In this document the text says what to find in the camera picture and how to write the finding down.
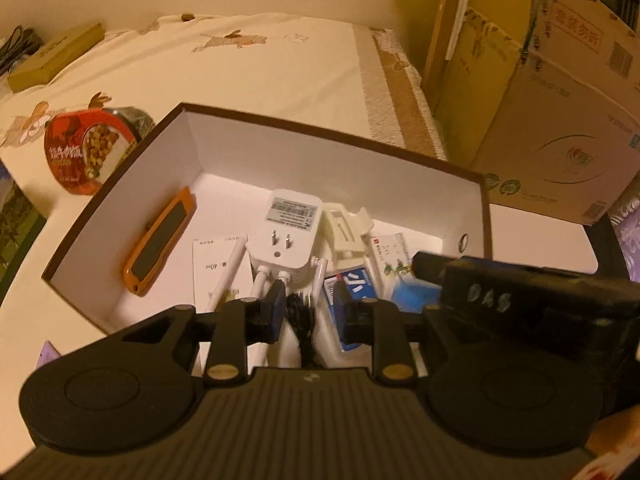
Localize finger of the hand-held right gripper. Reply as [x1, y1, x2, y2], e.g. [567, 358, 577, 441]
[411, 251, 453, 285]

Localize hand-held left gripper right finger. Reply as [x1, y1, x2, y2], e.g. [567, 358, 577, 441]
[332, 280, 483, 387]

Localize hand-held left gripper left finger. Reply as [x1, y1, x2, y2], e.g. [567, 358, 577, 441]
[112, 277, 287, 387]

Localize black cable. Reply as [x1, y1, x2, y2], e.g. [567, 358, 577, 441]
[285, 292, 317, 366]

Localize blue toothpaste tube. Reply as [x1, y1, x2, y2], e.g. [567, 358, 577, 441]
[322, 267, 443, 356]

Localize medicine box with green bird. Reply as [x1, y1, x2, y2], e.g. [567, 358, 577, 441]
[369, 232, 417, 281]

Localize white wifi repeater with antennas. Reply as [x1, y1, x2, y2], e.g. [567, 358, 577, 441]
[205, 188, 331, 376]

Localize white plastic clip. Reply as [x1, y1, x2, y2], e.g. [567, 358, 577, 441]
[322, 201, 373, 266]

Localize orange utility knife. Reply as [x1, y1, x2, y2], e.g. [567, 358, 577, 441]
[123, 186, 196, 298]

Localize white cardboard box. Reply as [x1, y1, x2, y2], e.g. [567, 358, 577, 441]
[41, 101, 493, 376]

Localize white paper slip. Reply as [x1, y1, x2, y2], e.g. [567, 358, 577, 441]
[191, 234, 251, 312]

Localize purple patterned cloth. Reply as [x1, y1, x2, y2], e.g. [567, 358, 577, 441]
[607, 187, 640, 281]

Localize large printed cardboard box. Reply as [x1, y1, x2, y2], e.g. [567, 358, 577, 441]
[470, 0, 640, 226]

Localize plain cardboard box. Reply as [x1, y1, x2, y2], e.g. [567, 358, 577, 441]
[425, 7, 523, 166]

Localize red instant rice bowl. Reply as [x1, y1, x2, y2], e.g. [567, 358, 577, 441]
[44, 106, 156, 196]

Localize flat yellow box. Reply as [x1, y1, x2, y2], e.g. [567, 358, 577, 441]
[7, 22, 106, 93]

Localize bundle of black cables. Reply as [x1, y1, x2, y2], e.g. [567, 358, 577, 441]
[0, 25, 41, 78]

